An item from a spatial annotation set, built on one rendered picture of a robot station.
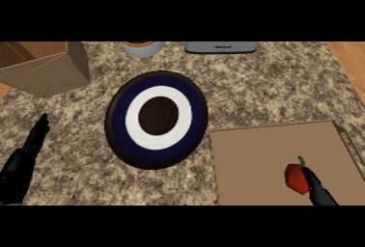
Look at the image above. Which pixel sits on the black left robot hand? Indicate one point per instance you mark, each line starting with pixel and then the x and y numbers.
pixel 20 164

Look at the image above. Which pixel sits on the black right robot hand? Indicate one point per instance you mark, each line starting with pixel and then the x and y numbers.
pixel 320 189

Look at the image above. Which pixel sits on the red bell pepper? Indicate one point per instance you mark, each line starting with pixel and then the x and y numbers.
pixel 296 178

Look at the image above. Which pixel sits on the brown tray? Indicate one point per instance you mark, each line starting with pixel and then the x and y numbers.
pixel 280 164

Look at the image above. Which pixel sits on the navy and white plate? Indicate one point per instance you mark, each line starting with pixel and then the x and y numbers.
pixel 157 119

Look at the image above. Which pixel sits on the brown cardboard box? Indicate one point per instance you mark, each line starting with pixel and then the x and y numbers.
pixel 45 66

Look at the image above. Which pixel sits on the grey cup with orange rim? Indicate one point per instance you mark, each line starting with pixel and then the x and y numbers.
pixel 143 48

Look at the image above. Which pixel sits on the grey appliance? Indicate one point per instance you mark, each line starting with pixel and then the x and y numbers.
pixel 223 47

